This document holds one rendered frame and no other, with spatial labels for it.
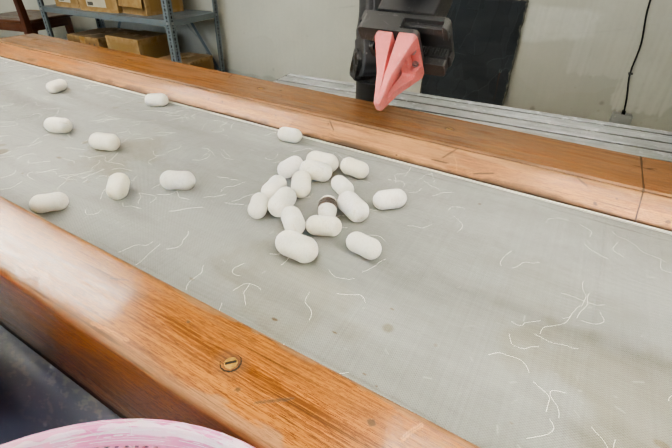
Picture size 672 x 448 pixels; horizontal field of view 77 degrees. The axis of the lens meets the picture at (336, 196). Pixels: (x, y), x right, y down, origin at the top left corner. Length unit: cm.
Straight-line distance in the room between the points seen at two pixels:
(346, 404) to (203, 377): 8
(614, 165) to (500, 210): 15
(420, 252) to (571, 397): 15
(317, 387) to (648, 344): 23
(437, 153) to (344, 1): 210
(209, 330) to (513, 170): 35
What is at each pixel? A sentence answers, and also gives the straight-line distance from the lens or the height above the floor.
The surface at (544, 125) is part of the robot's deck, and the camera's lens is 91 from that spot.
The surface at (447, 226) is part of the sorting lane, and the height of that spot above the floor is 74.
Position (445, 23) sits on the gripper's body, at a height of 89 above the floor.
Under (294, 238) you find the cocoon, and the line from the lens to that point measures 34.
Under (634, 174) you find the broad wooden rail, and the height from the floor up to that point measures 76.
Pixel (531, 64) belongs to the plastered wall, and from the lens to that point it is 238.
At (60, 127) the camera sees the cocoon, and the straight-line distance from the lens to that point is 66.
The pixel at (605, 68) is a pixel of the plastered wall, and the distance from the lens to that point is 239.
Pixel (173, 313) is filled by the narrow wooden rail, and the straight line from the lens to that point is 29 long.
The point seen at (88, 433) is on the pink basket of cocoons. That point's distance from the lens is 25.
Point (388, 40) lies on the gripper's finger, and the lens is 48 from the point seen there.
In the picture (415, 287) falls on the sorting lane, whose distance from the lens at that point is 33.
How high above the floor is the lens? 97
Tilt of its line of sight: 31 degrees down
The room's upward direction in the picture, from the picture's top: 1 degrees clockwise
